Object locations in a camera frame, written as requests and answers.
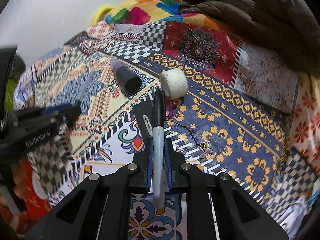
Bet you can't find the purple black spray bottle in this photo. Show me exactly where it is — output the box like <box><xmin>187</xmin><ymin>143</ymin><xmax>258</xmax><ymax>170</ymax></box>
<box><xmin>111</xmin><ymin>60</ymin><xmax>142</xmax><ymax>93</ymax></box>

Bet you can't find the black grey marker pen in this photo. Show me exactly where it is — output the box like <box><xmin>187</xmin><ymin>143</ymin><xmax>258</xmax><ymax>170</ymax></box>
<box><xmin>152</xmin><ymin>88</ymin><xmax>165</xmax><ymax>208</ymax></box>

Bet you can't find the white bandage tape roll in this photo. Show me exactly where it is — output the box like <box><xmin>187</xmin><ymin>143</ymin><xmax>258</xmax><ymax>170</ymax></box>
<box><xmin>159</xmin><ymin>68</ymin><xmax>188</xmax><ymax>100</ymax></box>

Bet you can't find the pink charm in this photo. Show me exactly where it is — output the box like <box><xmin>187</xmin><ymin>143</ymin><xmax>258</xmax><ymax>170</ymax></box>
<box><xmin>165</xmin><ymin>99</ymin><xmax>213</xmax><ymax>159</ymax></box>

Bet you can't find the yellow foam tube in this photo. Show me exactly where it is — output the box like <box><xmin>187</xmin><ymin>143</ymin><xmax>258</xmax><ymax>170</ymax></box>
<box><xmin>91</xmin><ymin>5</ymin><xmax>114</xmax><ymax>25</ymax></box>

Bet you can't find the patchwork patterned bedspread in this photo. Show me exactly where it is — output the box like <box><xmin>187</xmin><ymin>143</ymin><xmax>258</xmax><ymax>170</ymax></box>
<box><xmin>14</xmin><ymin>21</ymin><xmax>319</xmax><ymax>239</ymax></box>

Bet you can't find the colourful block fleece blanket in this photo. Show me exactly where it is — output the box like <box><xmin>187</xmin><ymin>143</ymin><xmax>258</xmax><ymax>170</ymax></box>
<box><xmin>105</xmin><ymin>0</ymin><xmax>228</xmax><ymax>31</ymax></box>

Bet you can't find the brown puffer jacket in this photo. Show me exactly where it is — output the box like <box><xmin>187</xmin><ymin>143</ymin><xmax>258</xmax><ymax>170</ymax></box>
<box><xmin>179</xmin><ymin>0</ymin><xmax>319</xmax><ymax>76</ymax></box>

